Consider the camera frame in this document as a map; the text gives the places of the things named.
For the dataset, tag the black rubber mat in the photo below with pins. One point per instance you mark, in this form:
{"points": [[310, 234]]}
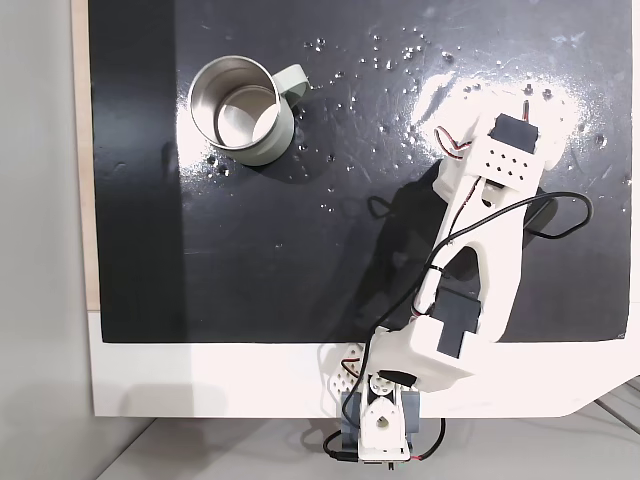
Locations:
{"points": [[250, 250]]}

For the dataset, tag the light wooden board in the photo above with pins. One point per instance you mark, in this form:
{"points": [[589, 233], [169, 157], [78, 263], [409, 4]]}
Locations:
{"points": [[82, 150]]}

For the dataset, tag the blue-grey table clamp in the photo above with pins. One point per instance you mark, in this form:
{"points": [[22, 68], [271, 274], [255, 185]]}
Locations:
{"points": [[412, 415]]}

